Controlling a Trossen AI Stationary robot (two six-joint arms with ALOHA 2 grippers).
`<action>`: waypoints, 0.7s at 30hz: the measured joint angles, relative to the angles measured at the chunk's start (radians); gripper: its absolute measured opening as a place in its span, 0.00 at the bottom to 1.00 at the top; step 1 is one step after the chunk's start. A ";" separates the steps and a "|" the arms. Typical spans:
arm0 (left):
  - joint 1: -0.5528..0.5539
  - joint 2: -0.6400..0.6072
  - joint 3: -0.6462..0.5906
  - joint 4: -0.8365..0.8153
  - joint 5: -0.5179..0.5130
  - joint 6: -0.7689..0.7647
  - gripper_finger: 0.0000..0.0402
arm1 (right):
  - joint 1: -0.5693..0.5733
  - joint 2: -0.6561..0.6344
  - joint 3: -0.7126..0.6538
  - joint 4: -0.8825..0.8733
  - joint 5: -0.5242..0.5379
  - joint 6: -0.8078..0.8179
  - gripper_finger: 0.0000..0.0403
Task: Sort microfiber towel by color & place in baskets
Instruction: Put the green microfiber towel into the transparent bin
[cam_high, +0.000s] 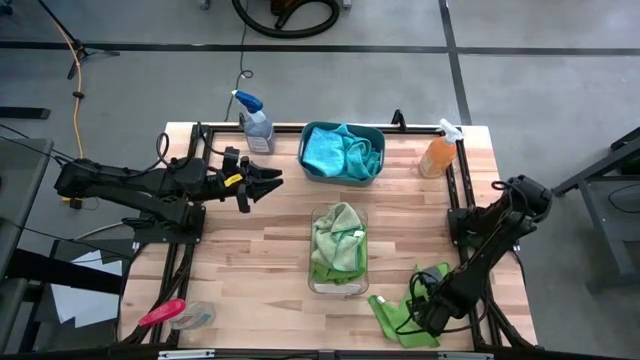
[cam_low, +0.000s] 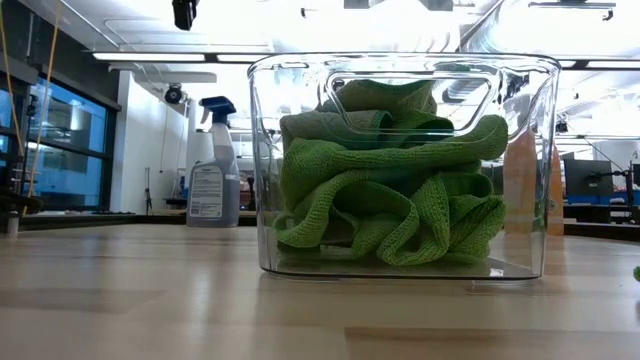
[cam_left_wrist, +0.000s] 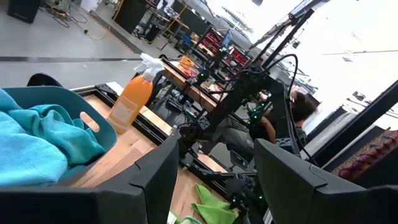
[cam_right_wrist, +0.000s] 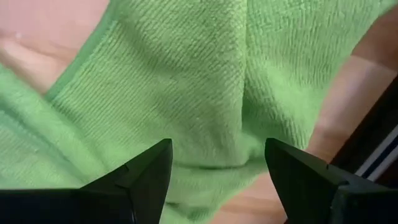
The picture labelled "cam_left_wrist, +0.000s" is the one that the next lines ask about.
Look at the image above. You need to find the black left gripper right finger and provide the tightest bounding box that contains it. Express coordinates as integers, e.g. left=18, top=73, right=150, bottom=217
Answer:
left=253, top=138, right=398, bottom=224

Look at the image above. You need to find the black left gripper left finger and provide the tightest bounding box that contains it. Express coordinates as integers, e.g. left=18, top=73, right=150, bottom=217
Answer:
left=0, top=134, right=181, bottom=224

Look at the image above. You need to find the pale green microfiber towel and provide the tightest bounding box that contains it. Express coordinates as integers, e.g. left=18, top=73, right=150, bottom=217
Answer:
left=169, top=211, right=203, bottom=224

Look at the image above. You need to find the blue microfiber towel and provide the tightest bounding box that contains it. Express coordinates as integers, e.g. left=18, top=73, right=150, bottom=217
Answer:
left=0, top=88, right=68, bottom=187
left=8, top=104, right=106, bottom=166

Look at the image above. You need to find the red patterned rug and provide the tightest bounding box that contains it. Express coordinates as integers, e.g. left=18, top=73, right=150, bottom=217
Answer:
left=331, top=129, right=398, bottom=181

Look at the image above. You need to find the person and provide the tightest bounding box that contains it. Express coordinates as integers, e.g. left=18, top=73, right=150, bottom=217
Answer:
left=214, top=90, right=318, bottom=162

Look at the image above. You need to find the orange spray bottle white trigger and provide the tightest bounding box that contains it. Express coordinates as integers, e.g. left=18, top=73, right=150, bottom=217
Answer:
left=107, top=52, right=165, bottom=135

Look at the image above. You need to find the teal plastic basket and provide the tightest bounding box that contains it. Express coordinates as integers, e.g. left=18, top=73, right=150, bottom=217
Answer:
left=0, top=86, right=118, bottom=188

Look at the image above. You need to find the wooden work table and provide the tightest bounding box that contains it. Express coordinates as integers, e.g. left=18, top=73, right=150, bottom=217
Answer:
left=160, top=57, right=226, bottom=113

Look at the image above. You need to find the red bin shelf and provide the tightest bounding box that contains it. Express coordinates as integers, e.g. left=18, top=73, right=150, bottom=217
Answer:
left=201, top=30, right=251, bottom=67

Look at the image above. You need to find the orange box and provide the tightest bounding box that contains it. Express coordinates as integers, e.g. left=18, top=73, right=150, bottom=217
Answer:
left=180, top=55, right=195, bottom=71

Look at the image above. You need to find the black cabinet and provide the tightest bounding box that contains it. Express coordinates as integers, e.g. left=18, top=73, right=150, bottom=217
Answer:
left=112, top=0, right=150, bottom=34

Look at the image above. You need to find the black speaker box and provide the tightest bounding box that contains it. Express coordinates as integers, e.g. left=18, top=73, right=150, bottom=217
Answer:
left=7, top=0, right=41, bottom=24

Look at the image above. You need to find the black rig upright post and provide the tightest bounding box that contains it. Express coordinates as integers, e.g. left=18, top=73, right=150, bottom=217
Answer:
left=262, top=8, right=315, bottom=68
left=310, top=79, right=398, bottom=169

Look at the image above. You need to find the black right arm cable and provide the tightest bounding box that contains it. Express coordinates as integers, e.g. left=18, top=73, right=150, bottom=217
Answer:
left=264, top=53, right=312, bottom=162

